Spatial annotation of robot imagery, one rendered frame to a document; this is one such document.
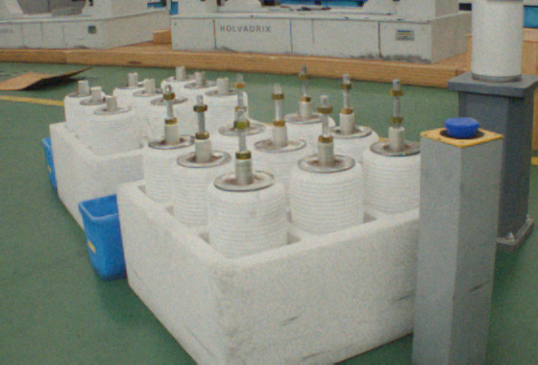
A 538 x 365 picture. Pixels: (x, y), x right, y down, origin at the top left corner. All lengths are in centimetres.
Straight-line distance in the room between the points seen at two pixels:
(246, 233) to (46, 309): 44
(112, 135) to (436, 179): 70
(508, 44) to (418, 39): 170
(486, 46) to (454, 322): 55
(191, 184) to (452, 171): 34
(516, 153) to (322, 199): 48
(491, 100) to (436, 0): 176
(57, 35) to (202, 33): 121
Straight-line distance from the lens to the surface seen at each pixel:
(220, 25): 344
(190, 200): 92
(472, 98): 122
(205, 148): 93
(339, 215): 88
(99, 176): 128
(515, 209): 127
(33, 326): 110
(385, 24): 296
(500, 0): 121
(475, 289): 85
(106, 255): 119
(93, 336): 104
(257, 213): 81
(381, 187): 94
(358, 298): 90
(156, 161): 102
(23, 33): 470
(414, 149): 96
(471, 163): 77
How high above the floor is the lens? 51
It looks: 17 degrees down
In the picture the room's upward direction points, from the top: 3 degrees counter-clockwise
